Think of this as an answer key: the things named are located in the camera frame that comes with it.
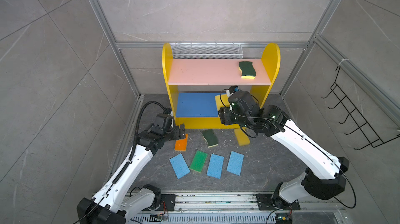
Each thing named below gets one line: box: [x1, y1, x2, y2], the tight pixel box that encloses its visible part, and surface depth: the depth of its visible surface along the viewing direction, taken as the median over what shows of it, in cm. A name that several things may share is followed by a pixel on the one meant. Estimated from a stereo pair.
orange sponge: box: [174, 133, 189, 152], surface depth 94 cm
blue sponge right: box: [226, 150, 245, 177], surface depth 87 cm
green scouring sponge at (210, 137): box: [201, 129, 219, 148], surface depth 96 cm
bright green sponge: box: [189, 149, 208, 173], surface depth 87 cm
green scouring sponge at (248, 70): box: [238, 60, 257, 80], surface depth 76 cm
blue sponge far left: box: [169, 153, 191, 180], surface depth 85 cm
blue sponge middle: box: [206, 153, 225, 180], surface depth 85 cm
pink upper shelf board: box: [168, 58, 272, 86], surface depth 76 cm
